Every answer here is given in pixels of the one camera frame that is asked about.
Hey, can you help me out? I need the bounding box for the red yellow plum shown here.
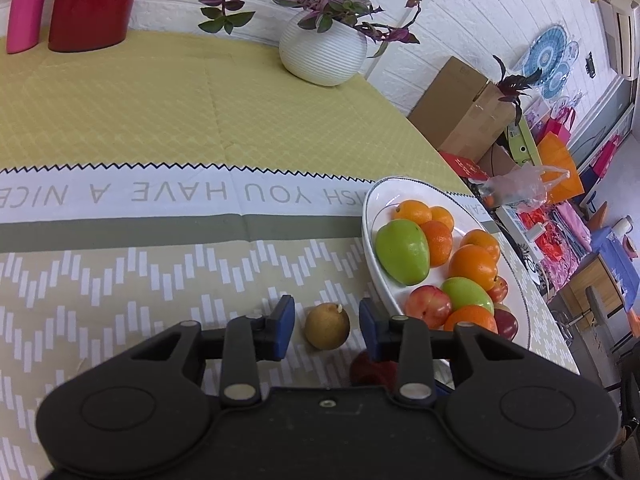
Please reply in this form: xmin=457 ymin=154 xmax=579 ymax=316
xmin=486 ymin=275 xmax=509 ymax=304
xmin=404 ymin=285 xmax=453 ymax=330

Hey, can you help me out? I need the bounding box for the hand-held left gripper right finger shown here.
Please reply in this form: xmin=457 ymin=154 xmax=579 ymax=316
xmin=359 ymin=297 xmax=526 ymax=407

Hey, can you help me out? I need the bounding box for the pink bottle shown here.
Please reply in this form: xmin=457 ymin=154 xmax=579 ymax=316
xmin=6 ymin=0 xmax=53 ymax=55

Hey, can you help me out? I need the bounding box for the red thermos jug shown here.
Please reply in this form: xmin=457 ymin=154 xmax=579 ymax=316
xmin=48 ymin=0 xmax=144 ymax=53

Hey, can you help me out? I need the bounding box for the purple plant in white pot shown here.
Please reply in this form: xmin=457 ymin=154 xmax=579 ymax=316
xmin=186 ymin=0 xmax=422 ymax=87

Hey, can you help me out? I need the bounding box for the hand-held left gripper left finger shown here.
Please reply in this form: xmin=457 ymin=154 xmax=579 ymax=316
xmin=129 ymin=294 xmax=297 ymax=408

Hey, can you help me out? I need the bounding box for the white air conditioner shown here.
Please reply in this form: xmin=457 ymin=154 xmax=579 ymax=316
xmin=590 ymin=0 xmax=640 ymax=78

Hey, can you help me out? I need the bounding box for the dark red plum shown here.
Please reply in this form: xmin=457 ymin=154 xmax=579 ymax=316
xmin=493 ymin=309 xmax=519 ymax=341
xmin=349 ymin=350 xmax=401 ymax=389

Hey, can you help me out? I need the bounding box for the large blue patterned wall fan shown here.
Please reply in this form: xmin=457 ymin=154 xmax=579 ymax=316
xmin=522 ymin=25 xmax=568 ymax=81

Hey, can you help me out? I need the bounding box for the white plate with thin rim line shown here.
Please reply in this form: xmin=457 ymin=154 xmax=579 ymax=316
xmin=361 ymin=176 xmax=532 ymax=391

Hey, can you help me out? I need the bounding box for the green mango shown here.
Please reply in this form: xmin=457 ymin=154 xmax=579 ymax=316
xmin=375 ymin=219 xmax=431 ymax=285
xmin=440 ymin=276 xmax=495 ymax=313

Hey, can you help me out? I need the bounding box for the clear plastic bag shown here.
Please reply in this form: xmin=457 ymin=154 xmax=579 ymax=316
xmin=477 ymin=164 xmax=571 ymax=208

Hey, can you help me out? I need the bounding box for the small open cardboard box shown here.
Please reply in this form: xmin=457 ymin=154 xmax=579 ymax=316
xmin=477 ymin=142 xmax=521 ymax=176

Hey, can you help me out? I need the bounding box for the chrome stool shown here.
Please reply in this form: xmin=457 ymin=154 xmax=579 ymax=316
xmin=555 ymin=285 xmax=608 ymax=341

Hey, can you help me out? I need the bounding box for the large orange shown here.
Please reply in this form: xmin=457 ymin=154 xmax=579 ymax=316
xmin=443 ymin=305 xmax=499 ymax=333
xmin=448 ymin=244 xmax=499 ymax=292

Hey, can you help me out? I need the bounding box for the pink gift bag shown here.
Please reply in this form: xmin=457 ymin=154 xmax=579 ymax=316
xmin=542 ymin=105 xmax=576 ymax=143

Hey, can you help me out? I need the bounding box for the medium blue patterned wall fan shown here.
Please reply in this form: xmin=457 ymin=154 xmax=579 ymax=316
xmin=542 ymin=62 xmax=571 ymax=101

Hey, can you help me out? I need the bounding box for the dark purple leafy plant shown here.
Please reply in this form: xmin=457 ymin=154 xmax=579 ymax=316
xmin=492 ymin=55 xmax=543 ymax=126

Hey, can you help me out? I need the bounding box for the zigzag patterned tablecloth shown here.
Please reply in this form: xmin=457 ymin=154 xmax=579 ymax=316
xmin=0 ymin=30 xmax=581 ymax=480

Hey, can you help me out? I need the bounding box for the white power strip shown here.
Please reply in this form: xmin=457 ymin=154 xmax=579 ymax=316
xmin=495 ymin=205 xmax=546 ymax=261

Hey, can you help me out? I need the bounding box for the green box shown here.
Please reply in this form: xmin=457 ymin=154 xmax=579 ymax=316
xmin=506 ymin=115 xmax=541 ymax=166

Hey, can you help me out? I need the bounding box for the orange paper bag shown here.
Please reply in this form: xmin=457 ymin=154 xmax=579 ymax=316
xmin=536 ymin=131 xmax=585 ymax=204

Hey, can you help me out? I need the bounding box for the red packet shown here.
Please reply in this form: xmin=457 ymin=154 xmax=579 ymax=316
xmin=440 ymin=151 xmax=490 ymax=183

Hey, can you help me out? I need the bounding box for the large cardboard box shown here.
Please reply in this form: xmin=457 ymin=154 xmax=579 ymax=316
xmin=407 ymin=56 xmax=516 ymax=158

